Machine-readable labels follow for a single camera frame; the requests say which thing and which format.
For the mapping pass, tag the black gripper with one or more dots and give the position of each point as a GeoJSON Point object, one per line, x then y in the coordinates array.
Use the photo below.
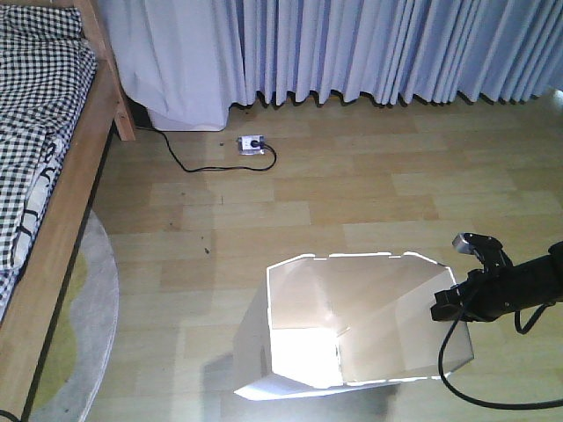
{"type": "Point", "coordinates": [469, 301]}

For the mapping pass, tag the white octagonal trash bin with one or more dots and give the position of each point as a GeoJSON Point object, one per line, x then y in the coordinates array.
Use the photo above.
{"type": "Point", "coordinates": [321, 326]}

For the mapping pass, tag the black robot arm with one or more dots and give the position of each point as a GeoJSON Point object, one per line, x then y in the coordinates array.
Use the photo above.
{"type": "Point", "coordinates": [499, 287]}

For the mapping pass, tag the floor power outlet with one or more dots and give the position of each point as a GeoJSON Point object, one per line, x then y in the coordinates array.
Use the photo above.
{"type": "Point", "coordinates": [249, 145]}

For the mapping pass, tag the light blue curtain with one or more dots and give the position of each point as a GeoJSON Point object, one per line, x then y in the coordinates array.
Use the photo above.
{"type": "Point", "coordinates": [188, 62]}

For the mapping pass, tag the grey round rug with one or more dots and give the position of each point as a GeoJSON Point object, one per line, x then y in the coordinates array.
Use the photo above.
{"type": "Point", "coordinates": [82, 340]}

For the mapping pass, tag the black white checkered bedding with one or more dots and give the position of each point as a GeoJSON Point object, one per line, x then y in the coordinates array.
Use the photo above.
{"type": "Point", "coordinates": [47, 68]}

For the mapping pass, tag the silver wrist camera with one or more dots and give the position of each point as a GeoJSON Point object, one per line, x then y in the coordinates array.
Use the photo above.
{"type": "Point", "coordinates": [462, 242]}

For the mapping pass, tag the wooden bed frame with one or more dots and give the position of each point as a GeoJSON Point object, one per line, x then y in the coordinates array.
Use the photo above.
{"type": "Point", "coordinates": [27, 327]}

